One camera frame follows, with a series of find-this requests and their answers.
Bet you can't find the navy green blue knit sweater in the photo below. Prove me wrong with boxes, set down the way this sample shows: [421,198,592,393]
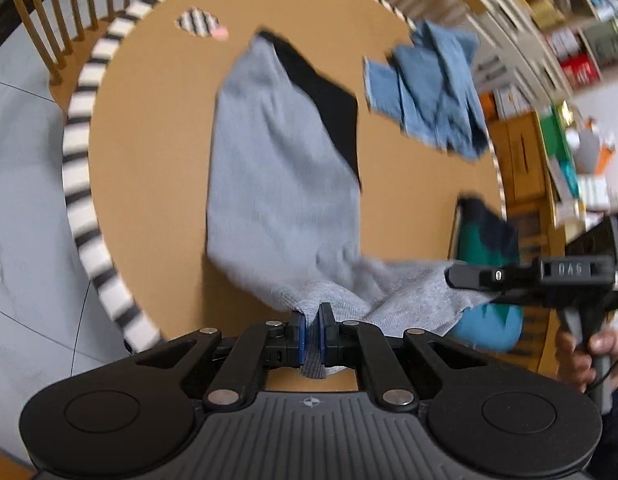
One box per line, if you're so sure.
[451,192,525,354]

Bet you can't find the person's dark clothing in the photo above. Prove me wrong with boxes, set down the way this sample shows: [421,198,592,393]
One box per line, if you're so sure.
[584,380,618,480]

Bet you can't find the black garment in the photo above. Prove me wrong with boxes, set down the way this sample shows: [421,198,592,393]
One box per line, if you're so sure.
[259,30,364,196]

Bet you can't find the person's right hand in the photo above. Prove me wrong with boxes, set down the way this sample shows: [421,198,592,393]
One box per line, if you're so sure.
[556,329,618,392]

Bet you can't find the white sideboard with shelves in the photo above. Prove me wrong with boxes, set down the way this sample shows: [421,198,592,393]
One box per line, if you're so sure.
[424,0,618,122]

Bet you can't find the red gift box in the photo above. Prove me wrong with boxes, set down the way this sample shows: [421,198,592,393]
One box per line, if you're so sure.
[561,55,602,86]

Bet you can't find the grey sweater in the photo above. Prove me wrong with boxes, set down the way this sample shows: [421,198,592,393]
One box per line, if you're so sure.
[206,35,495,382]

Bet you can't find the blue denim jeans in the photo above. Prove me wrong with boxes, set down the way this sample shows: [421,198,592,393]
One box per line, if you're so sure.
[363,20,490,162]

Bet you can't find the wooden drawer cabinet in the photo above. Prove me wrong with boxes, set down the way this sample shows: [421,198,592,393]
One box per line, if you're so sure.
[489,112,590,377]

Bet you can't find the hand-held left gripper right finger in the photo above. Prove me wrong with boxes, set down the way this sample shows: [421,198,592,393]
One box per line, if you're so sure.
[319,302,490,406]

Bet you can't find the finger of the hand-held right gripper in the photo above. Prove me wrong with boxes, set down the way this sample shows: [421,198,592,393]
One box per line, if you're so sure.
[445,260,542,306]

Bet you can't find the round wooden table striped edge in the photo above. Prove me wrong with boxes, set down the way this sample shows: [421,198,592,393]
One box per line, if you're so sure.
[89,0,505,394]
[61,0,508,357]

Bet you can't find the green plastic basket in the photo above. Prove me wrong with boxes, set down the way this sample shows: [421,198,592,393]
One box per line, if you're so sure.
[539,105,578,201]

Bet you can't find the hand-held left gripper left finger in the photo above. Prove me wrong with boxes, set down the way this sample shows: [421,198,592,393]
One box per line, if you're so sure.
[136,312,310,408]

